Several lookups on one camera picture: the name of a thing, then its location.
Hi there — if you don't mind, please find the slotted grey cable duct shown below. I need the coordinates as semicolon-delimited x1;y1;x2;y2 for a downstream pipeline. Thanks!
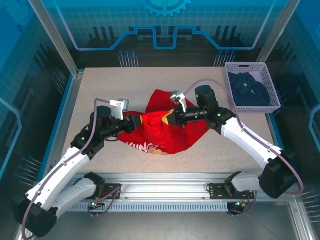
57;202;230;213

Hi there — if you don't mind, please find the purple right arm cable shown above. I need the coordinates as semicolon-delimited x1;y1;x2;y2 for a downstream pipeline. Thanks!
184;78;305;218

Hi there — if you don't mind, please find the blue table edge trim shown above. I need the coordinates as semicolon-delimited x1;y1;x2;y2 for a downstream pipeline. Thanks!
266;113;296;182
37;71;78;182

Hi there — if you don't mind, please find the aluminium table side rail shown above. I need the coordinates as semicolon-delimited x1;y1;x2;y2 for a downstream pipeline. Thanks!
47;71;85;181

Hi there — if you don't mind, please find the lavender plastic basket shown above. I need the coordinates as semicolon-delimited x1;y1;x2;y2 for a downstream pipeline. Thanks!
224;61;282;115

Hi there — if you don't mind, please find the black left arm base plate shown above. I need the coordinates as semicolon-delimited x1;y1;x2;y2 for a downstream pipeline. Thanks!
76;183;123;200

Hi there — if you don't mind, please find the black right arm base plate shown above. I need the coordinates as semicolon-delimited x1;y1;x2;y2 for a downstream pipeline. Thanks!
207;182;256;200

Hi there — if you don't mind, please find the red printed t-shirt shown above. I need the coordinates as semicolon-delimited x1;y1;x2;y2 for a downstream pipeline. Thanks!
117;88;212;156

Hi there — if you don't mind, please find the small lit electronics module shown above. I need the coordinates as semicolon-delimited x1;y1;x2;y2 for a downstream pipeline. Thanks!
87;198;105;210
228;199;251;211

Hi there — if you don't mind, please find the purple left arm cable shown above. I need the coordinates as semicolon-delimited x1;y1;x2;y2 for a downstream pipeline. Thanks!
21;98;123;240

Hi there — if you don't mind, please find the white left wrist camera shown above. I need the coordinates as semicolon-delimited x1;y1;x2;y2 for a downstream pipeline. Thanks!
109;98;130;121

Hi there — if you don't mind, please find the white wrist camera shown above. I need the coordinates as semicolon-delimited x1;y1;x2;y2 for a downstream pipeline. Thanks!
109;98;130;121
169;90;188;114

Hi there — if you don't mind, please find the navy blue garment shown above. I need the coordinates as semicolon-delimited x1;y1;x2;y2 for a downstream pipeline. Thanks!
228;71;271;107

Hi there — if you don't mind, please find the aluminium enclosure post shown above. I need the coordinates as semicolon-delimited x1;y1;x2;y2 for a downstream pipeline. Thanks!
256;0;301;66
27;0;85;77

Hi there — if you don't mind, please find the aluminium front frame rail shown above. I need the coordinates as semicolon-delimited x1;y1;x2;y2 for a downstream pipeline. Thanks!
32;171;300;204

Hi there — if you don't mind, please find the aluminium lower frame bar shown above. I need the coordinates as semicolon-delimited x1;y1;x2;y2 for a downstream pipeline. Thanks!
289;201;316;240

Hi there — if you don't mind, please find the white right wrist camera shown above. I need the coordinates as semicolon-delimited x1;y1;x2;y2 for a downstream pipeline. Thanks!
169;90;188;114

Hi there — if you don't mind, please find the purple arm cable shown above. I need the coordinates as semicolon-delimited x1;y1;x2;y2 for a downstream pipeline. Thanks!
21;98;123;240
184;78;305;218

